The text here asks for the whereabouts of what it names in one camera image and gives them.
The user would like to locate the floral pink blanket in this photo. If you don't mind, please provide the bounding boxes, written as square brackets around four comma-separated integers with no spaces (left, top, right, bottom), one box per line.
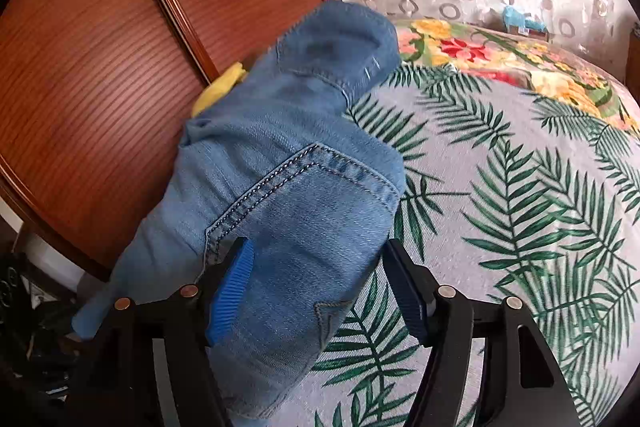
[394,18,639,136]

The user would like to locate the blue denim pants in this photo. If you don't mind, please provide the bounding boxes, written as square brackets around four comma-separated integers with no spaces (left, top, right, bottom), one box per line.
[73,1,405,426]

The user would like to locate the brown wooden wardrobe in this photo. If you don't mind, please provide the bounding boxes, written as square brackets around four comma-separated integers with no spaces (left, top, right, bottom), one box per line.
[1,0,323,280]

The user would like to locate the yellow plush toy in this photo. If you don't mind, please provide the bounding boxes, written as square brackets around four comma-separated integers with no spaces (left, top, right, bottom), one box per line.
[191,62,248,118]

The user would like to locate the palm leaf print sheet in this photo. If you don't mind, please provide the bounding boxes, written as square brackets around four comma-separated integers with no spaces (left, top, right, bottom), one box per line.
[269,60,640,427]

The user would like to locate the blue toy at headboard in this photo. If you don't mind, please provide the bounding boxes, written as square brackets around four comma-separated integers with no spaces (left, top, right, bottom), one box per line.
[502,5,548,34]

